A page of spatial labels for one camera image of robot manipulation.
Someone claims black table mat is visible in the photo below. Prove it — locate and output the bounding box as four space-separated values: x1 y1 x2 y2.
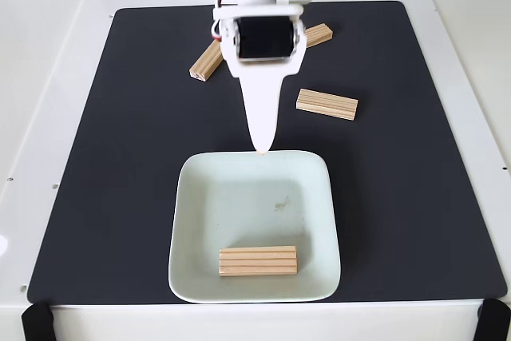
26 0 508 305

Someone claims pale green square plate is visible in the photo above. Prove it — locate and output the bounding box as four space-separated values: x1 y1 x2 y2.
167 150 343 304

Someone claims grooved wooden block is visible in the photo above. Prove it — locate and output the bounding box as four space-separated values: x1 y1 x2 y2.
218 245 300 279
188 39 225 84
304 23 334 50
295 88 359 121

